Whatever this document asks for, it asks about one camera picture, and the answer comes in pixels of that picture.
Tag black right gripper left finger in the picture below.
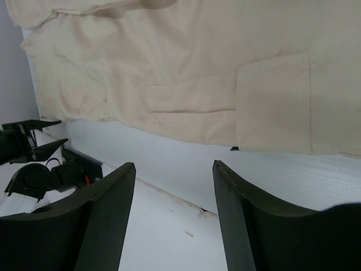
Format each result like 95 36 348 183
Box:
1 163 136 270

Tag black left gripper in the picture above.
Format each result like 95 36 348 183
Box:
1 120 68 165

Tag beige cargo trousers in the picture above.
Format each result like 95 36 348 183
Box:
6 1 360 157

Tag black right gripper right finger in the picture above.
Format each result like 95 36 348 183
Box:
213 160 360 270

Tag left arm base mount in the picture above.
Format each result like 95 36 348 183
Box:
45 147 103 191

